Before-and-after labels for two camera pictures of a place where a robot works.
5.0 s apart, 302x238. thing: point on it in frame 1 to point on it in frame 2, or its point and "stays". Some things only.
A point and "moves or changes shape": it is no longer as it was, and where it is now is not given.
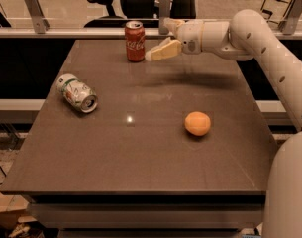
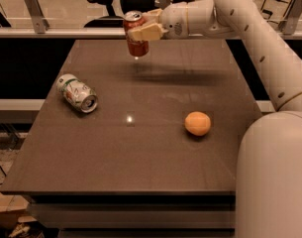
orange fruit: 197,123 stays
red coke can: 135,36 moves or changes shape
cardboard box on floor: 7,209 stays
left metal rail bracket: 37,14 stays
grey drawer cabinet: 151,215 stays
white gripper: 189,37 to 174,20
